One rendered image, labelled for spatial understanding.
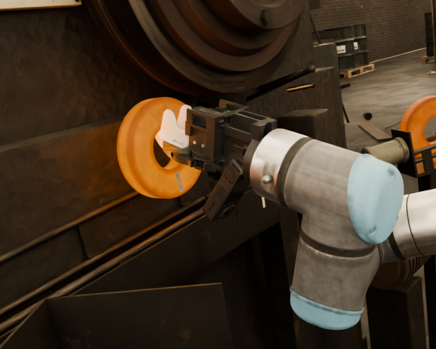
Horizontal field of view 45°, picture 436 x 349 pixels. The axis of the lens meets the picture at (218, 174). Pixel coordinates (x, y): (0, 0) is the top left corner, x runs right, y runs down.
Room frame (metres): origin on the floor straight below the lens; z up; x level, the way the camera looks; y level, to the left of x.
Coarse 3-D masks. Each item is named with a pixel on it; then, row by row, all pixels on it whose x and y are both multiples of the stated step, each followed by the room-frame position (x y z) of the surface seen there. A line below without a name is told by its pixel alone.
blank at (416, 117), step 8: (432, 96) 1.17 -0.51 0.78; (416, 104) 1.17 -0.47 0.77; (424, 104) 1.16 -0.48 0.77; (432, 104) 1.16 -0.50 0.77; (408, 112) 1.17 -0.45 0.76; (416, 112) 1.15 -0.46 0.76; (424, 112) 1.16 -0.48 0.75; (432, 112) 1.16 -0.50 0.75; (408, 120) 1.15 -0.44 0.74; (416, 120) 1.15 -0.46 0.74; (424, 120) 1.16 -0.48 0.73; (400, 128) 1.18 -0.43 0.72; (408, 128) 1.15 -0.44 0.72; (416, 128) 1.15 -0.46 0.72; (416, 136) 1.15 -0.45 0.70; (424, 136) 1.16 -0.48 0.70; (416, 144) 1.15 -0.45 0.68; (424, 144) 1.16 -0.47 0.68; (432, 152) 1.16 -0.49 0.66
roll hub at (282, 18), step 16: (208, 0) 0.82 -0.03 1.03; (224, 0) 0.81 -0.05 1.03; (240, 0) 0.82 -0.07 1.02; (256, 0) 0.86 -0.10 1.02; (272, 0) 0.89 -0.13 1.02; (288, 0) 0.91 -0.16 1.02; (304, 0) 0.94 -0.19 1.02; (224, 16) 0.84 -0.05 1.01; (240, 16) 0.82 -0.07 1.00; (256, 16) 0.84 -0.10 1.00; (288, 16) 0.90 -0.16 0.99; (256, 32) 0.89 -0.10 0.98
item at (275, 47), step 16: (160, 0) 0.80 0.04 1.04; (176, 0) 0.81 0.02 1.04; (192, 0) 0.81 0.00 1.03; (160, 16) 0.81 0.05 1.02; (176, 16) 0.82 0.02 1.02; (192, 16) 0.82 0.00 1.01; (208, 16) 0.84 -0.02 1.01; (176, 32) 0.81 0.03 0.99; (192, 32) 0.84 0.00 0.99; (208, 32) 0.84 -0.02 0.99; (224, 32) 0.86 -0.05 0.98; (240, 32) 0.88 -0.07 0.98; (272, 32) 0.95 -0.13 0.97; (288, 32) 1.01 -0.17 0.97; (192, 48) 0.83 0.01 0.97; (208, 48) 0.86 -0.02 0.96; (224, 48) 0.87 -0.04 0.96; (240, 48) 0.88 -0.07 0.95; (256, 48) 0.91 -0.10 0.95; (272, 48) 0.97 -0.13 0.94; (208, 64) 0.87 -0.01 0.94; (224, 64) 0.88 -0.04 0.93; (240, 64) 0.91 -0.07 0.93; (256, 64) 0.94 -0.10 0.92
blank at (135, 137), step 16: (128, 112) 0.78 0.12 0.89; (144, 112) 0.76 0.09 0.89; (160, 112) 0.78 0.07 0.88; (176, 112) 0.81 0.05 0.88; (128, 128) 0.75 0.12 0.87; (144, 128) 0.76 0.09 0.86; (160, 128) 0.78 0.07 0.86; (128, 144) 0.74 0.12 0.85; (144, 144) 0.75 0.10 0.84; (128, 160) 0.74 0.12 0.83; (144, 160) 0.75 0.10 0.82; (128, 176) 0.75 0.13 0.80; (144, 176) 0.74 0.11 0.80; (160, 176) 0.76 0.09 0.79; (176, 176) 0.79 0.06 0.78; (192, 176) 0.81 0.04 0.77; (144, 192) 0.75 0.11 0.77; (160, 192) 0.76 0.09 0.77; (176, 192) 0.78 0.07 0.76
